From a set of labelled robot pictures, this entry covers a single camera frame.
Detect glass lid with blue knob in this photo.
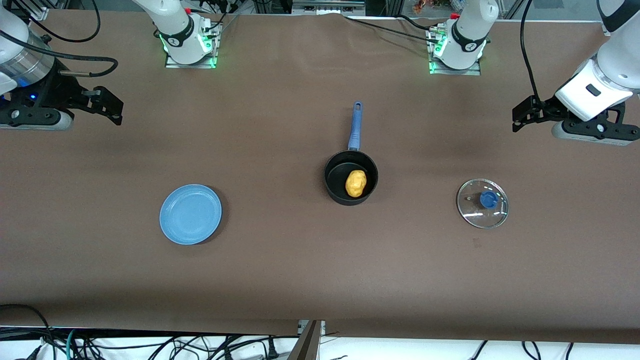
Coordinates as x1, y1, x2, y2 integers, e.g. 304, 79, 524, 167
456, 178, 509, 230

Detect yellow potato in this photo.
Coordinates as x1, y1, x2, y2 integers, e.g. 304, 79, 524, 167
345, 170, 368, 198

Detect blue round plate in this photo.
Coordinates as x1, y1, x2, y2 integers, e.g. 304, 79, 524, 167
159, 184, 223, 246

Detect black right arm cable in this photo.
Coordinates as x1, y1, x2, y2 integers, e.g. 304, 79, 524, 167
0, 0, 119, 77

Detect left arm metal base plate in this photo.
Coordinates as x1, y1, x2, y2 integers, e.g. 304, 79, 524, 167
427, 25, 482, 76

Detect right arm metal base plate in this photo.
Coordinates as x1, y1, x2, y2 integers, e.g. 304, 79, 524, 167
165, 15, 221, 70

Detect black base connector cables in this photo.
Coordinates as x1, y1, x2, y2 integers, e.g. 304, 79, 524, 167
190, 0, 242, 32

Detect short black table cable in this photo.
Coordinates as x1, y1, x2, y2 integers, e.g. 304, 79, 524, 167
397, 14, 441, 32

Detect long black table cable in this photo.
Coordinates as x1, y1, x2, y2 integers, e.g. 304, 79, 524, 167
345, 16, 441, 44

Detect black pot with blue handle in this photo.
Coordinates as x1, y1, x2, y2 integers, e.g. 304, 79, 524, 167
324, 101, 379, 206

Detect black looped floor cable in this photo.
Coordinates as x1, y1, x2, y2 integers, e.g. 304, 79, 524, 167
0, 303, 57, 360

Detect silver metal rail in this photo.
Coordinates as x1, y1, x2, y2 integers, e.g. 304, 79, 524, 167
292, 0, 366, 16

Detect aluminium profile with bracket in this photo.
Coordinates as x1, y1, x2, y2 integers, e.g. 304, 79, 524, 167
287, 320, 326, 360

